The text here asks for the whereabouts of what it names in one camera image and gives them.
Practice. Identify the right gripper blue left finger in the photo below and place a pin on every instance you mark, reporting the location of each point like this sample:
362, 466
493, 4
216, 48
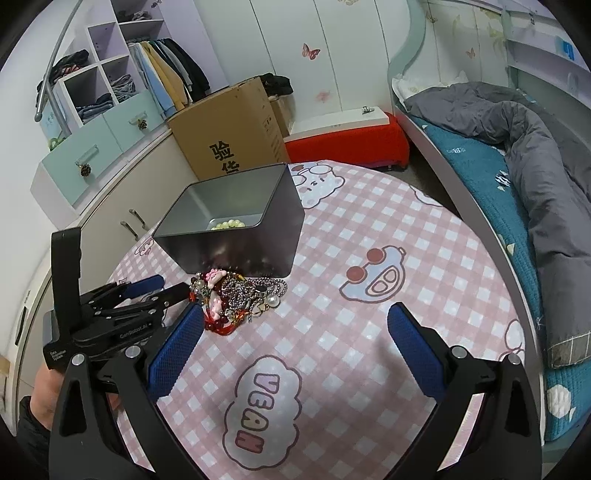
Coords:
85, 441

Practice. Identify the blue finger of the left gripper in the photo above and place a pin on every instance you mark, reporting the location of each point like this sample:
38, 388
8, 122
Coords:
168, 297
145, 286

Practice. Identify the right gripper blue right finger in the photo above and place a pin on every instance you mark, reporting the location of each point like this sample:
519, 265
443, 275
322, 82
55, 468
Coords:
505, 441

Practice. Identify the person's left forearm black sleeve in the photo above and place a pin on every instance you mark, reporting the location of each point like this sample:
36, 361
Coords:
33, 438

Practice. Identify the grey metal jewelry box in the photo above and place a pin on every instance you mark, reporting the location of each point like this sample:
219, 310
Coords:
248, 223

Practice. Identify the person's left hand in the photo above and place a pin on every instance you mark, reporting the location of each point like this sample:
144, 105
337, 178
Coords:
45, 395

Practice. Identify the white low cabinet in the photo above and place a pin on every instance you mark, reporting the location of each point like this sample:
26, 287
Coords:
131, 204

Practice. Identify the pink checkered tablecloth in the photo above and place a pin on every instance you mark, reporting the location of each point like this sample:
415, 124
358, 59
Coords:
316, 388

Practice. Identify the mint drawer unit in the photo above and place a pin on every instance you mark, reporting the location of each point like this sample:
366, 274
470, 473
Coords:
72, 174

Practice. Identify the teal bed sheet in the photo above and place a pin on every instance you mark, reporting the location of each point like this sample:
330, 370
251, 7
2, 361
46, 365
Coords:
476, 177

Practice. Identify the green plant decoration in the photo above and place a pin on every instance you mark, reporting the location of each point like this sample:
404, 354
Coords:
54, 142

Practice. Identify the brown cardboard box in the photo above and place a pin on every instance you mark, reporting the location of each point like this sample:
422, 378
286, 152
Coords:
229, 131

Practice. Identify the hanging clothes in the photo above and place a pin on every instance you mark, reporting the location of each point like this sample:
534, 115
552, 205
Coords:
172, 77

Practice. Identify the lilac stair shelf unit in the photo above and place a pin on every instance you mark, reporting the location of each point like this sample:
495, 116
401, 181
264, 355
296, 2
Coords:
104, 29

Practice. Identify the grey duvet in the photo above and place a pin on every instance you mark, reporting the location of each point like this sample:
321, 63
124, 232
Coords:
550, 169

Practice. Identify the red storage ottoman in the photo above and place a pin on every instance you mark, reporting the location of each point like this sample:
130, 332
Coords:
371, 147

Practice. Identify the dark folded clothes pile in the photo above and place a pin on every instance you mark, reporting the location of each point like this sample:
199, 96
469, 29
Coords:
68, 64

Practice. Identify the white wardrobe doors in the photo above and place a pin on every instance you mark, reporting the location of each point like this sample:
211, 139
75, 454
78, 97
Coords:
335, 53

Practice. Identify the teal bunk bed frame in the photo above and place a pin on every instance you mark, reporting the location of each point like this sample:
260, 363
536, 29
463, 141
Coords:
453, 42

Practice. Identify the lilac wall shelves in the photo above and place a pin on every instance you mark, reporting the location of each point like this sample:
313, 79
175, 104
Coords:
550, 57

